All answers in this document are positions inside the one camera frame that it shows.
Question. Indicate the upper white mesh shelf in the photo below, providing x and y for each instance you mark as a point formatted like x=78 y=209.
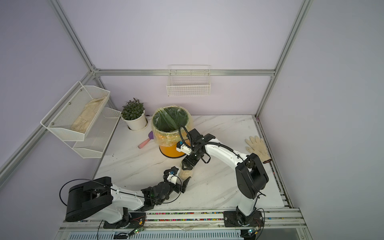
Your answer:
x=61 y=118

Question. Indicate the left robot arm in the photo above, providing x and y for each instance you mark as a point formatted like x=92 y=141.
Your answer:
x=102 y=199

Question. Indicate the glass oatmeal jar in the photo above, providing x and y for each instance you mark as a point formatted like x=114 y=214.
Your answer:
x=186 y=172

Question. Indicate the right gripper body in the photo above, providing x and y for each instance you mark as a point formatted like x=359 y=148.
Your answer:
x=196 y=153

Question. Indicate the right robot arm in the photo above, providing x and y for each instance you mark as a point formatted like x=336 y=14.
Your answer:
x=251 y=175

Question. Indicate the potted green plant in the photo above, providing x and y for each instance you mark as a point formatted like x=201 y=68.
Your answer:
x=133 y=114

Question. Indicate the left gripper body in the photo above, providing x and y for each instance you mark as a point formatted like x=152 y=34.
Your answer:
x=176 y=188

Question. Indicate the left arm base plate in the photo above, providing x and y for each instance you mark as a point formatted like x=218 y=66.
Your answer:
x=130 y=221

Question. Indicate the white wire wall basket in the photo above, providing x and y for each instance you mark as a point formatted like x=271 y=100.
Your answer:
x=189 y=80

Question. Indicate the orange trash bin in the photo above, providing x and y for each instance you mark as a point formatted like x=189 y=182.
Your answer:
x=171 y=152

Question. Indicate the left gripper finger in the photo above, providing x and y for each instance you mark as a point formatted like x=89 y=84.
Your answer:
x=173 y=171
x=185 y=184

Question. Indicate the white mesh shelf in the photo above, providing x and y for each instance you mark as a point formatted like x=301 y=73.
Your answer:
x=61 y=118
x=99 y=135

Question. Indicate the aluminium mounting rail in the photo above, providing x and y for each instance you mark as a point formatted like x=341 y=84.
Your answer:
x=277 y=224

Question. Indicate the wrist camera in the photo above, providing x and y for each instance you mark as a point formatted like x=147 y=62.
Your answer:
x=172 y=179
x=183 y=148

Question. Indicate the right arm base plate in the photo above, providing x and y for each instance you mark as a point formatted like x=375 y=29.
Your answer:
x=238 y=219

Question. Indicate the beige cloth in shelf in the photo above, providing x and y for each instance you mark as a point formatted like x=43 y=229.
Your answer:
x=84 y=120

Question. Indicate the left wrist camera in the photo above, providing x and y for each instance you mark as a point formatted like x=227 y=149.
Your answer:
x=172 y=179

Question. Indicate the lower white mesh shelf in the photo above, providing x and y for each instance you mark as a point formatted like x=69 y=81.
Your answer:
x=99 y=135

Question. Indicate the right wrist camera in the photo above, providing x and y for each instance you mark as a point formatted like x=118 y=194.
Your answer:
x=183 y=148

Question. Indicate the white work glove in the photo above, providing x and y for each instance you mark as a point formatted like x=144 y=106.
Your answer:
x=257 y=146

